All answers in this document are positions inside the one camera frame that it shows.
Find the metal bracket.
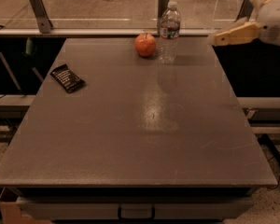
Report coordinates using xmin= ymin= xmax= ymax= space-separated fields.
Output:
xmin=237 ymin=0 xmax=254 ymax=20
xmin=157 ymin=0 xmax=169 ymax=31
xmin=29 ymin=0 xmax=52 ymax=34

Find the right metal bracket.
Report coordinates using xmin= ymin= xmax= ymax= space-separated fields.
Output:
xmin=237 ymin=0 xmax=254 ymax=20

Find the dark snack bar wrapper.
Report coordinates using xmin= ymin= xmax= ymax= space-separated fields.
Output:
xmin=50 ymin=64 xmax=85 ymax=93

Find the red apple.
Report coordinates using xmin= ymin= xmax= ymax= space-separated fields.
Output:
xmin=134 ymin=33 xmax=156 ymax=57

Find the black cable right floor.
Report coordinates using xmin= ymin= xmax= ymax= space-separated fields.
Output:
xmin=259 ymin=133 xmax=280 ymax=190

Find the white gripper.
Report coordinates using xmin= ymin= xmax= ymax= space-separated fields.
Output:
xmin=207 ymin=0 xmax=280 ymax=46

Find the clear plastic water bottle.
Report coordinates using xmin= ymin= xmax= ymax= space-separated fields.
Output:
xmin=159 ymin=1 xmax=181 ymax=64

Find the clear acrylic barrier panel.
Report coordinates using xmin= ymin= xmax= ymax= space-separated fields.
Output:
xmin=0 ymin=0 xmax=243 ymax=29

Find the cardboard box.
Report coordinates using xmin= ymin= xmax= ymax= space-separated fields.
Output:
xmin=0 ymin=189 xmax=51 ymax=224

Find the grey drawer with handle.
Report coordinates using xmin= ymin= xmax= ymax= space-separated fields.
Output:
xmin=16 ymin=197 xmax=253 ymax=221

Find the middle metal bracket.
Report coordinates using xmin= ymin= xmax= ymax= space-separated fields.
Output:
xmin=157 ymin=0 xmax=169 ymax=31

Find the left metal bracket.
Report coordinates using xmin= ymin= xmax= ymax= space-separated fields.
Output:
xmin=29 ymin=0 xmax=52 ymax=34

